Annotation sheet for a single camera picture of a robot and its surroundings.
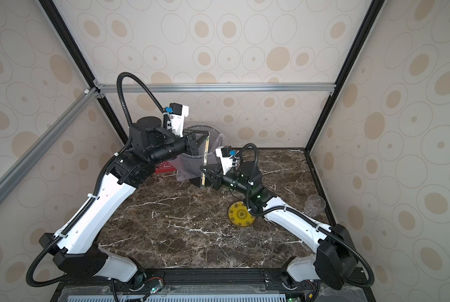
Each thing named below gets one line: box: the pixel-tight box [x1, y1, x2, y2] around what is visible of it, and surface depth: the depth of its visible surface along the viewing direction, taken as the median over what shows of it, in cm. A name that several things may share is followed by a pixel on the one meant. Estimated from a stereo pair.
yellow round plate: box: [228, 200, 256, 228], surface depth 93 cm
